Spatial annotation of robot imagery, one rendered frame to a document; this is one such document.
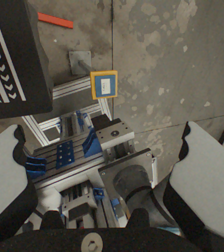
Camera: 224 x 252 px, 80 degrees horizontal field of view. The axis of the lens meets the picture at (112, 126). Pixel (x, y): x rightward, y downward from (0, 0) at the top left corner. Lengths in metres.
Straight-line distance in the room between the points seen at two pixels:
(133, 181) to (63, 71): 1.34
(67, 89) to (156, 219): 1.24
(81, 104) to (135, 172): 1.09
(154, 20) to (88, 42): 0.76
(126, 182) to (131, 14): 1.59
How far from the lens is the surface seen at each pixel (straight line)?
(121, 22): 1.72
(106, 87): 0.67
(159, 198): 0.47
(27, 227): 0.69
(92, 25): 1.63
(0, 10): 0.67
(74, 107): 1.50
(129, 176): 0.54
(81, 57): 1.60
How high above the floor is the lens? 1.59
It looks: 54 degrees down
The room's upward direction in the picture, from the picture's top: 148 degrees clockwise
